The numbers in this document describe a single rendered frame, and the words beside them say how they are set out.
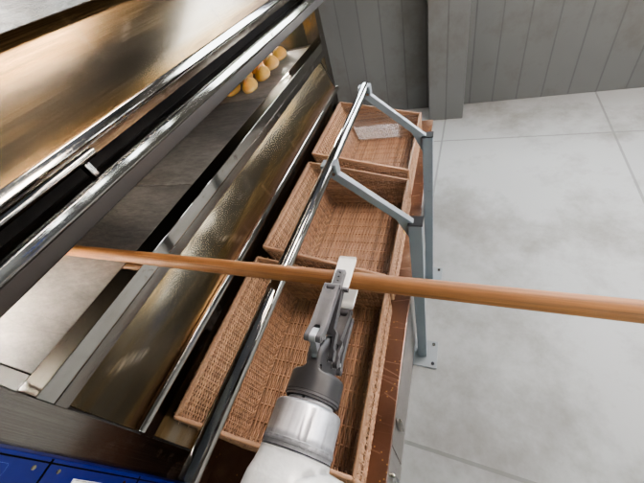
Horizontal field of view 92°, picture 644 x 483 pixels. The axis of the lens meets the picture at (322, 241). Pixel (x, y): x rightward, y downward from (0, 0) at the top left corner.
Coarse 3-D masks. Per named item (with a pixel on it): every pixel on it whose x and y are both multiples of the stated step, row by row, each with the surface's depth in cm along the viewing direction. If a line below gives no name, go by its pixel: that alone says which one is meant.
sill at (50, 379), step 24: (312, 48) 160; (288, 72) 144; (264, 120) 119; (240, 144) 105; (216, 168) 98; (192, 192) 91; (168, 216) 86; (192, 216) 87; (168, 240) 80; (144, 264) 74; (120, 288) 70; (96, 312) 66; (120, 312) 69; (72, 336) 63; (96, 336) 65; (48, 360) 61; (72, 360) 61; (24, 384) 58; (48, 384) 57
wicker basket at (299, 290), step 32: (256, 288) 111; (288, 288) 125; (320, 288) 118; (224, 320) 98; (288, 320) 122; (384, 320) 103; (224, 352) 96; (256, 352) 107; (288, 352) 114; (352, 352) 107; (384, 352) 104; (192, 384) 86; (256, 384) 105; (352, 384) 100; (192, 416) 85; (256, 416) 101; (352, 416) 94; (256, 448) 81; (352, 448) 88; (352, 480) 72
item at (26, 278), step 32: (320, 0) 125; (288, 32) 103; (224, 64) 99; (256, 64) 87; (192, 96) 82; (224, 96) 76; (192, 128) 67; (160, 160) 60; (128, 192) 54; (32, 224) 56; (0, 256) 50; (0, 288) 40
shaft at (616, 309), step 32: (96, 256) 77; (128, 256) 73; (160, 256) 69; (192, 256) 67; (352, 288) 53; (384, 288) 50; (416, 288) 48; (448, 288) 46; (480, 288) 45; (512, 288) 44; (640, 320) 38
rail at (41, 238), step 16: (288, 16) 104; (272, 32) 95; (256, 48) 87; (240, 64) 81; (224, 80) 76; (208, 96) 71; (176, 112) 64; (160, 128) 60; (144, 144) 57; (128, 160) 54; (112, 176) 52; (96, 192) 50; (64, 208) 46; (80, 208) 48; (48, 224) 44; (64, 224) 46; (32, 240) 42; (48, 240) 44; (16, 256) 41; (32, 256) 42; (0, 272) 39; (16, 272) 41
